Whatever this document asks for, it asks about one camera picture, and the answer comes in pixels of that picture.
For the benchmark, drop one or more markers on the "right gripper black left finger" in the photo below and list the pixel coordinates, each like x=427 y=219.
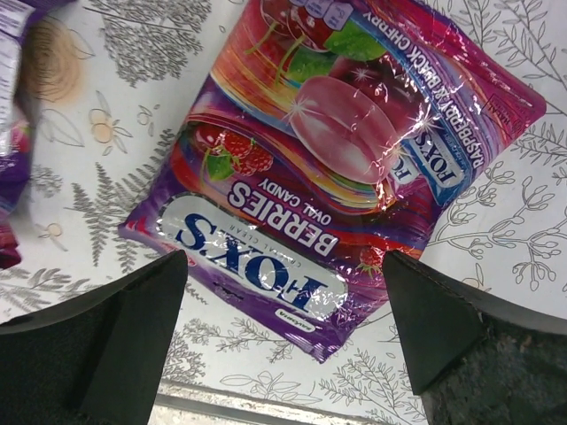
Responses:
x=96 y=358

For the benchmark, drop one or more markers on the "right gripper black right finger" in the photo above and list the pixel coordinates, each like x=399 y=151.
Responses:
x=472 y=357

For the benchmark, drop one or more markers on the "purple white candy bag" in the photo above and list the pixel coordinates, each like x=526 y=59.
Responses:
x=39 y=54

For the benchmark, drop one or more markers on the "purple Fox's berries bag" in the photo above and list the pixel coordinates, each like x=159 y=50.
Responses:
x=327 y=134

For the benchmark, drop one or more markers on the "aluminium front rail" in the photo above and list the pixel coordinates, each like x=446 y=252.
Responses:
x=178 y=403

